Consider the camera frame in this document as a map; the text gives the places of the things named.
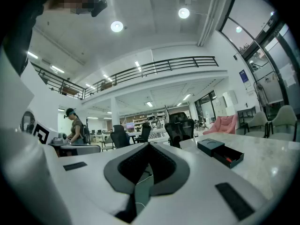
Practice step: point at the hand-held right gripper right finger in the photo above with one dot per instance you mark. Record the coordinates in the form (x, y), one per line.
(201, 196)

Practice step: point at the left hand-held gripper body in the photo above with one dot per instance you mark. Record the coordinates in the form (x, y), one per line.
(41, 133)

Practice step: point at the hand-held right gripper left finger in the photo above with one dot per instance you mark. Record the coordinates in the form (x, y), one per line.
(91, 179)

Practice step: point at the black box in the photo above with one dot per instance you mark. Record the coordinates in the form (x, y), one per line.
(211, 145)

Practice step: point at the grey device on desk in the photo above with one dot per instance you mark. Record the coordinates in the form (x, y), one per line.
(58, 140)

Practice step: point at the dark grey desk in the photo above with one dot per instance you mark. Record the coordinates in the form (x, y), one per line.
(82, 149)

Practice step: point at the computer monitor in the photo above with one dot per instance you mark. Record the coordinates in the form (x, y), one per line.
(130, 126)

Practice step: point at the large black mesh office chair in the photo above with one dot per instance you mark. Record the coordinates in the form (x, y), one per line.
(179, 128)

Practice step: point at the pink armchair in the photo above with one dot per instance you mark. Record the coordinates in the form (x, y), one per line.
(222, 124)

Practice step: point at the grey-green armchair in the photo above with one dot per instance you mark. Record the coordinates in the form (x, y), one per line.
(256, 123)
(284, 121)

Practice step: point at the black side table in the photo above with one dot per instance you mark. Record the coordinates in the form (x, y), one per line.
(246, 111)

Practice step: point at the white lockers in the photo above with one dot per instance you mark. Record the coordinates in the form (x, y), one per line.
(230, 98)

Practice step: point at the person's dark shirt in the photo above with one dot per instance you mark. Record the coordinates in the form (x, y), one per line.
(21, 32)

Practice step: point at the round ceiling lamp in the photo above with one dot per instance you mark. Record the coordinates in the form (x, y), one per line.
(116, 26)
(184, 12)

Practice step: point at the black mezzanine railing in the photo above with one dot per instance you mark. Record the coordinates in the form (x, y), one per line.
(164, 63)

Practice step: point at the white ceiling pipe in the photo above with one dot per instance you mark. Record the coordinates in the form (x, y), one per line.
(208, 15)

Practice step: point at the blue wall poster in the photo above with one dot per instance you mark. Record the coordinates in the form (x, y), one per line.
(243, 76)

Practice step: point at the black head-worn camera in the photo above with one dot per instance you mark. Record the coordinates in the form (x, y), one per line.
(99, 6)

